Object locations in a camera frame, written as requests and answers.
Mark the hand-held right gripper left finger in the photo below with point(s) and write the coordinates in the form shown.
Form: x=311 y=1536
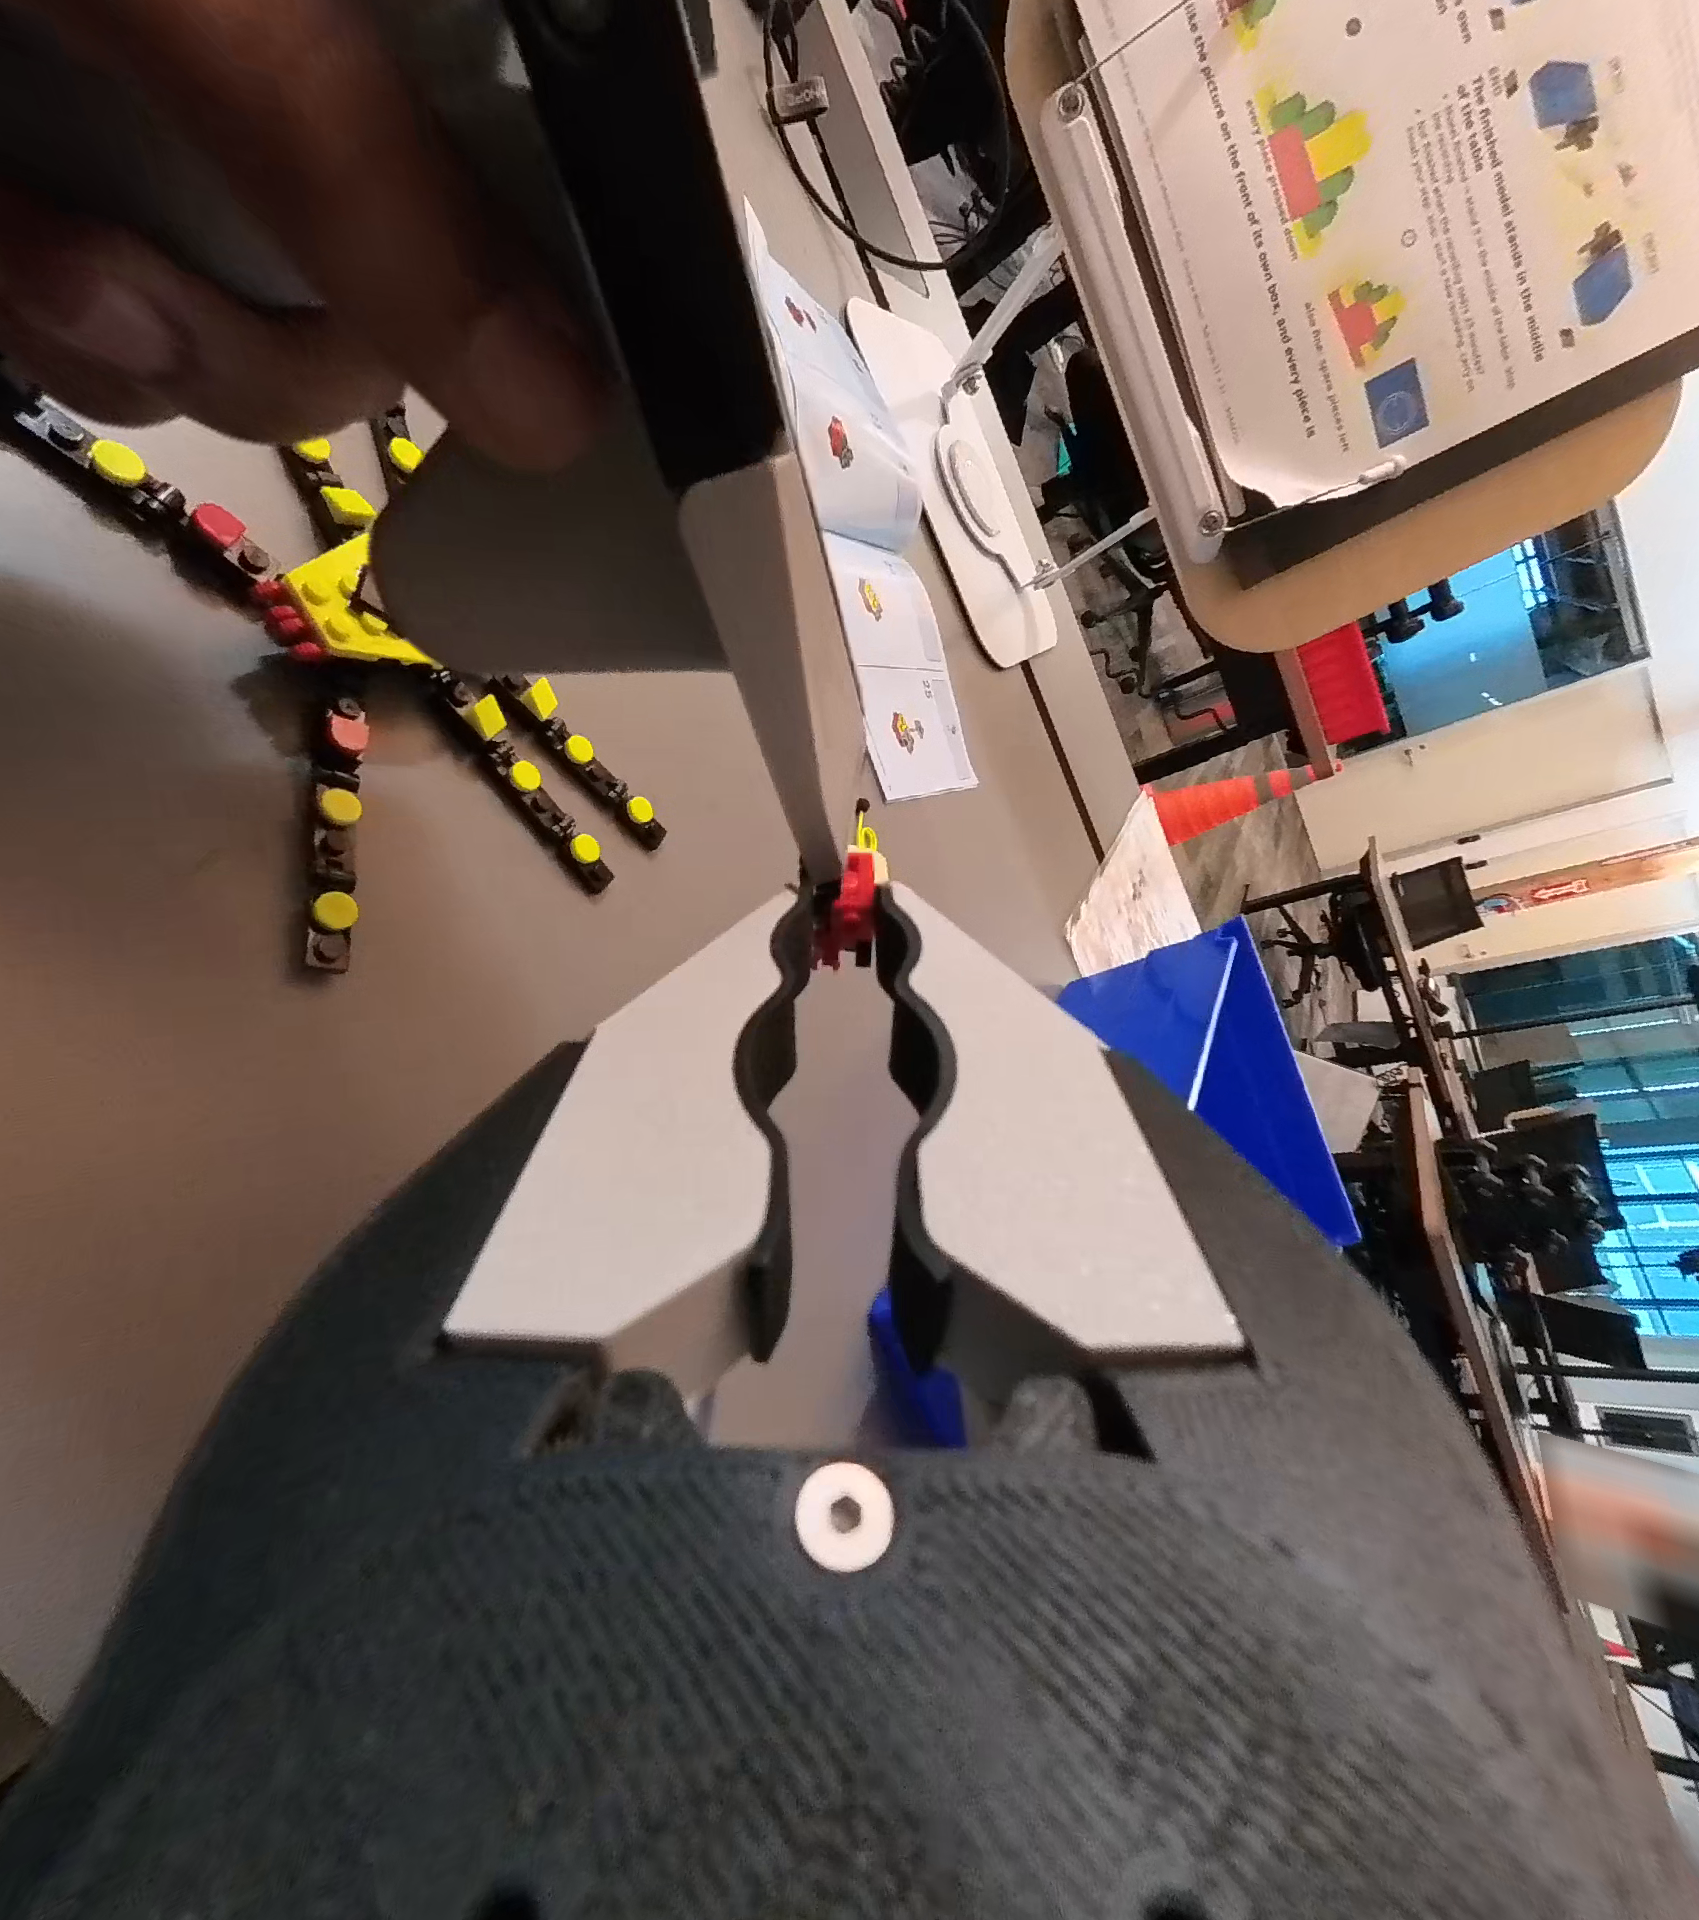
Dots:
x=608 y=1200

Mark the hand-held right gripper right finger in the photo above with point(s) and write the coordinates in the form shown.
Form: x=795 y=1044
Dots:
x=1074 y=1200

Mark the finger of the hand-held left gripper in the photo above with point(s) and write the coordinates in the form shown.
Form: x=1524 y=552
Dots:
x=547 y=569
x=775 y=633

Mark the small red black lego assembly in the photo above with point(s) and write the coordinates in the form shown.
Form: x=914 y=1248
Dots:
x=852 y=901

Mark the lego instruction booklet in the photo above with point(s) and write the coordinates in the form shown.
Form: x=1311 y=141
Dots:
x=885 y=600

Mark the yellow black lego spider model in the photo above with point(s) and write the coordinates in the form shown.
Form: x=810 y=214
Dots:
x=326 y=584

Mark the person's left hand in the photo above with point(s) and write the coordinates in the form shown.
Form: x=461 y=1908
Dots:
x=189 y=195

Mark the blue plastic storage bin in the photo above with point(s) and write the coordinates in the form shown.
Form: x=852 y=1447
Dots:
x=1240 y=1081

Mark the white desk stand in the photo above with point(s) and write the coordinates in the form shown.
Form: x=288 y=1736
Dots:
x=991 y=569

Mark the long wooden workbench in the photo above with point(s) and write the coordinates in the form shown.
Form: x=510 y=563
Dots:
x=1447 y=1200

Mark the orange traffic cone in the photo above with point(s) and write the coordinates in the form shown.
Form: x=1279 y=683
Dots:
x=1210 y=802

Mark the black monitor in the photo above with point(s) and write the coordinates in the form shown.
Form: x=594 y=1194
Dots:
x=1437 y=901

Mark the red ribbed panel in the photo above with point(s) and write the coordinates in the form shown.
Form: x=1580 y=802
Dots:
x=1341 y=683

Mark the wooden display board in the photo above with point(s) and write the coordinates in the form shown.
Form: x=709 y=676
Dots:
x=1461 y=557

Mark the printed instruction sheet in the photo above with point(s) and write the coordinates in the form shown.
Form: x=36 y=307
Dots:
x=1461 y=225

